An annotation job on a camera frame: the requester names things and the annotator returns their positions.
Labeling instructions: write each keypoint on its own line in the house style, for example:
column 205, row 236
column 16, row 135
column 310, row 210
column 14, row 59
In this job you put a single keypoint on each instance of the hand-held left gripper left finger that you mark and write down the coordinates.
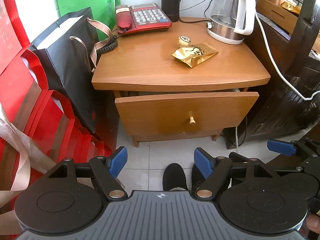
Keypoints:
column 117, row 161

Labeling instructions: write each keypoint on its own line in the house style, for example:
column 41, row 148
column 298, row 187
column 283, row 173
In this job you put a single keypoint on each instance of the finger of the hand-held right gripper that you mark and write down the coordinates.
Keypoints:
column 281, row 147

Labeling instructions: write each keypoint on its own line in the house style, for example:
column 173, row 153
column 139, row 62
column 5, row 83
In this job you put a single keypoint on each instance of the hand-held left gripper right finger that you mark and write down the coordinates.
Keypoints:
column 203, row 162

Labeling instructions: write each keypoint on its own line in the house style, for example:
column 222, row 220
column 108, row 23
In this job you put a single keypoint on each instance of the person's left black slipper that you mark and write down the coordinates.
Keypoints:
column 175, row 177

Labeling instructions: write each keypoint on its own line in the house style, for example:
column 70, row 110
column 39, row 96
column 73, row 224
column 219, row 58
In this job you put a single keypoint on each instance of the dark wooden cabinet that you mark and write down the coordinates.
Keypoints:
column 282, row 100

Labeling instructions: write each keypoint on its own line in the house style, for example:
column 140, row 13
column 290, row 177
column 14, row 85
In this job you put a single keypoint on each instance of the red gift bags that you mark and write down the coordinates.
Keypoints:
column 22, row 145

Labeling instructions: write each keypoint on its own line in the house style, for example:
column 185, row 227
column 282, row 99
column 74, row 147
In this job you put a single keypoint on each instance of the wooden nightstand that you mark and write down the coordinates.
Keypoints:
column 175, row 62

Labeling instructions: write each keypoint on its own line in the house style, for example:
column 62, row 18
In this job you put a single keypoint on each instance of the gold foil packet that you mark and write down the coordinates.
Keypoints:
column 195, row 55

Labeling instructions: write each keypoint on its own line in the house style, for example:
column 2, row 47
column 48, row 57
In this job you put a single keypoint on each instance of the black paper gift bag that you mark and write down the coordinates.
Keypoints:
column 72, row 62

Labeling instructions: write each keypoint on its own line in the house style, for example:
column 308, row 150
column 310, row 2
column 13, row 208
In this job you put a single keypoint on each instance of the gold foil wrapped ball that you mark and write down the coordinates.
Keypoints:
column 184, row 41

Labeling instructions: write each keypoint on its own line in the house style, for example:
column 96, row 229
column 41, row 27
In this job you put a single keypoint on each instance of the light wooden box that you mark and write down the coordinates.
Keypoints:
column 277, row 12

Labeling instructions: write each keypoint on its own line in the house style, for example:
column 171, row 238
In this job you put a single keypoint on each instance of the glass electric kettle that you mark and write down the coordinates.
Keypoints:
column 228, row 12

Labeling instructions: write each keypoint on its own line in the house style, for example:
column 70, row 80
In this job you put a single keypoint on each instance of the red desk telephone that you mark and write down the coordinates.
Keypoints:
column 147, row 17

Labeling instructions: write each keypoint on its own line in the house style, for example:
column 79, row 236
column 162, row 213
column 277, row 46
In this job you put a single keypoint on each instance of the black thermos bottle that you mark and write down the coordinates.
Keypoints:
column 170, row 2

